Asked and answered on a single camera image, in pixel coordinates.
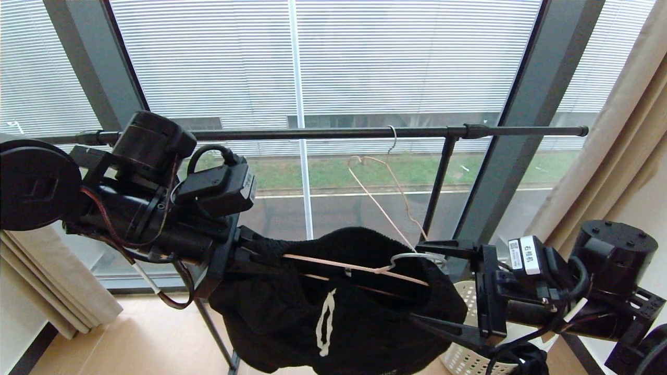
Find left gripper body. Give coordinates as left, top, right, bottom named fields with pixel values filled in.
left=65, top=184, right=246, bottom=300

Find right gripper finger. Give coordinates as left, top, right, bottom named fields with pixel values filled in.
left=409, top=314, right=491, bottom=353
left=415, top=239, right=480, bottom=260

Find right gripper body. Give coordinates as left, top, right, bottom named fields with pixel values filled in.
left=476, top=244, right=634, bottom=349

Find pink clothes hanger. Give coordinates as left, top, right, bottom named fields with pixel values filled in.
left=347, top=124, right=433, bottom=253
left=283, top=252, right=444, bottom=298

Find black drawstring shorts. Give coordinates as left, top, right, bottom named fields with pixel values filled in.
left=208, top=227, right=468, bottom=375

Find white laundry basket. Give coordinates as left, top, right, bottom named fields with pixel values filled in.
left=440, top=280, right=561, bottom=375

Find black clothes rack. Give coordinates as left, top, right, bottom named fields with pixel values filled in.
left=31, top=124, right=589, bottom=375

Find beige curtain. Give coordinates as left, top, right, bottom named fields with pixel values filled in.
left=524, top=0, right=667, bottom=261
left=0, top=229, right=124, bottom=340

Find window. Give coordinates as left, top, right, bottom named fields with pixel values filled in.
left=0, top=0, right=657, bottom=291

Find black cable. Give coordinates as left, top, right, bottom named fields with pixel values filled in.
left=187, top=144, right=245, bottom=175
left=485, top=255, right=592, bottom=375

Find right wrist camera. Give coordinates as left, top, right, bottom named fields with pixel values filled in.
left=507, top=235, right=573, bottom=304

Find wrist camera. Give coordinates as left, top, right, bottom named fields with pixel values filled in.
left=507, top=235, right=573, bottom=304
left=174, top=156, right=257, bottom=218

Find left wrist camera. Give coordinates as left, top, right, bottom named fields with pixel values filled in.
left=174, top=156, right=257, bottom=218

